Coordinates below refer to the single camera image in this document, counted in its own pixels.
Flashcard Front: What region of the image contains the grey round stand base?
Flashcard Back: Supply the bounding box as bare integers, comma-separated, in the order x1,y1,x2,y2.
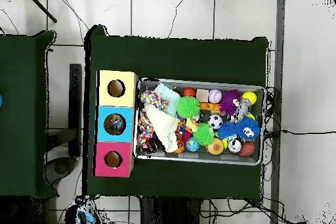
46,155,77,184

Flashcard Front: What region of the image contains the cream knitted cloth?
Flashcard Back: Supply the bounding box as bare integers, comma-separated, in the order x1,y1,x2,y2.
144,102,181,154

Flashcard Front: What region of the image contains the green spiky ball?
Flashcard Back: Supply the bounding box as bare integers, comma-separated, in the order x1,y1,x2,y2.
192,122,216,147
176,95,201,120

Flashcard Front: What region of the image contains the black panel stand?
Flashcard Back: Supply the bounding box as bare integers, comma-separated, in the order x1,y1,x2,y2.
68,63,84,158

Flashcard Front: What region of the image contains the black white soccer ball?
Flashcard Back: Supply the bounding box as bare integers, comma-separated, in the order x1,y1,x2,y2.
208,114,224,130

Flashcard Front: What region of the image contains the red maraca rattle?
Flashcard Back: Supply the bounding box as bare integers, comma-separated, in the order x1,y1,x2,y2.
182,87,197,99

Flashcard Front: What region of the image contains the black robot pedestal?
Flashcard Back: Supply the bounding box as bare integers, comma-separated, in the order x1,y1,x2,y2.
139,197,203,224

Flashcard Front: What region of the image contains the flat wooden block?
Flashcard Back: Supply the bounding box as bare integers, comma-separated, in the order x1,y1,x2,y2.
196,89,211,103

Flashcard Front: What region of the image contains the yellow ball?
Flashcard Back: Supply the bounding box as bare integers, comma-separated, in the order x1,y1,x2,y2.
241,91,258,105

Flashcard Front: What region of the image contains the orange toy ball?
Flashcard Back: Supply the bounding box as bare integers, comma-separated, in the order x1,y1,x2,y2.
207,137,226,156

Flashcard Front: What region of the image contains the multicoloured rope toy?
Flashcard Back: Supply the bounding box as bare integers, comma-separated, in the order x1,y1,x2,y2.
136,109,158,154

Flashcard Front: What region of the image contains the black rod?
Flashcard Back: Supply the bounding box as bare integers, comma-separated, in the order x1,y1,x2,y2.
23,0,58,24

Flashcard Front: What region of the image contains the silver toy robot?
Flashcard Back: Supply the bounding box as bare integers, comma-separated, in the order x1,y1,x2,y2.
233,99,252,122

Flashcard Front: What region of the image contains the clear shallow mesh bin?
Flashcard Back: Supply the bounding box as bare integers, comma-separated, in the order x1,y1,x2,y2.
133,79,266,167

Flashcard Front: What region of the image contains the multicoloured patterned cloth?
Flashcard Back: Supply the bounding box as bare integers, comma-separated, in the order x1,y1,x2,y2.
140,90,169,112

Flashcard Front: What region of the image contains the blue spiky ball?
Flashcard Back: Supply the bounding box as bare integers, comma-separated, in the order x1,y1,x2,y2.
217,122,240,141
238,118,261,141

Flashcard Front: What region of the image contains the small blue globe ball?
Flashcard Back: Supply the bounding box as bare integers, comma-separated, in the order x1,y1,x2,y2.
185,137,201,153

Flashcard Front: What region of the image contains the clear plastic wrapper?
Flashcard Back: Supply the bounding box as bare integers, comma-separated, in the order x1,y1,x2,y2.
67,195,102,224

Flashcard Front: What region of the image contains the wooden box with three holes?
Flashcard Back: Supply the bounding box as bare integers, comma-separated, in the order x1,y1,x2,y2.
94,70,139,178

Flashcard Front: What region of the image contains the brown toy football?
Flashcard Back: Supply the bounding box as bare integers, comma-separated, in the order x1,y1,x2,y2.
239,142,257,158

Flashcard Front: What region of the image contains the white baseball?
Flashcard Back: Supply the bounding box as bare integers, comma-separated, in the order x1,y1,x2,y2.
208,89,224,104

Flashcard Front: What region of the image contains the dark green tablecloth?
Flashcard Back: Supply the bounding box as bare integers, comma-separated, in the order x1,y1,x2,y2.
83,24,270,206

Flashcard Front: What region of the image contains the dark green side cloth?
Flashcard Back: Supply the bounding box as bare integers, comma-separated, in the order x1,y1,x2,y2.
0,29,58,200

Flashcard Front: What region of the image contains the mint knitted cloth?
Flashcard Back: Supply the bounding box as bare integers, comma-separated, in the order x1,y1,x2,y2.
154,83,182,117

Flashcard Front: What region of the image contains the purple monster toy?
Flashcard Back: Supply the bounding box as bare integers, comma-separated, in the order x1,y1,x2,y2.
218,90,241,116

